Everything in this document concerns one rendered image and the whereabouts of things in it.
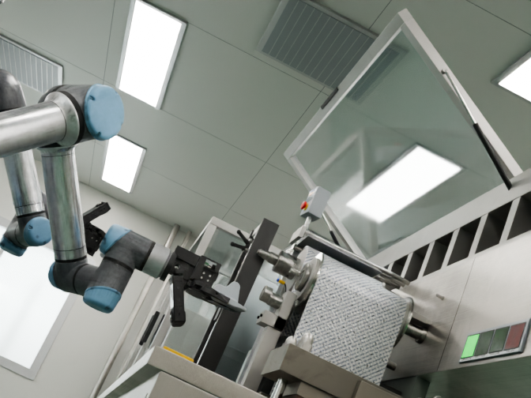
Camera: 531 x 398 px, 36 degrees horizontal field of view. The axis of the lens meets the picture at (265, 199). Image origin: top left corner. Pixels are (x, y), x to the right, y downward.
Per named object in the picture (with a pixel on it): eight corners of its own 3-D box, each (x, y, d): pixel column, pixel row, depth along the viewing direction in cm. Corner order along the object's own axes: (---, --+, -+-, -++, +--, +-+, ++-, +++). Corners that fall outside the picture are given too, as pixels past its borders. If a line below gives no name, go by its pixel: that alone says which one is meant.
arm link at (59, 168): (12, 87, 180) (40, 296, 190) (41, 87, 173) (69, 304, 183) (55, 81, 188) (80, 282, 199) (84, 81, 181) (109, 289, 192)
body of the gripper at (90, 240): (86, 255, 241) (52, 234, 236) (100, 230, 243) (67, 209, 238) (95, 257, 235) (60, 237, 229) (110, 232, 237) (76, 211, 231)
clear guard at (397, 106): (291, 155, 305) (291, 155, 305) (366, 266, 300) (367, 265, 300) (402, 23, 207) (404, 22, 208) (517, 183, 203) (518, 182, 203)
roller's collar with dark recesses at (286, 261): (269, 272, 228) (278, 253, 230) (288, 282, 229) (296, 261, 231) (275, 268, 222) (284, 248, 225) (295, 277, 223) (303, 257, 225)
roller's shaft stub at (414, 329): (393, 332, 205) (398, 317, 206) (416, 344, 205) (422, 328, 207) (399, 331, 200) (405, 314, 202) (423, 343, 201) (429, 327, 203)
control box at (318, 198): (295, 213, 267) (306, 187, 271) (311, 223, 269) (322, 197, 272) (303, 208, 261) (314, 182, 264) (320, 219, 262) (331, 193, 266)
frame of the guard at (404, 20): (272, 160, 307) (288, 151, 310) (354, 282, 302) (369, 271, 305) (386, 16, 202) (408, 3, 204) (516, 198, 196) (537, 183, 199)
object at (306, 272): (296, 291, 197) (292, 287, 204) (303, 294, 197) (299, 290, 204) (310, 264, 197) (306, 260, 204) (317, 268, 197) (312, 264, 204)
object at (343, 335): (284, 358, 188) (313, 287, 194) (372, 400, 190) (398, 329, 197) (284, 358, 187) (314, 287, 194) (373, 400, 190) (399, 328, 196)
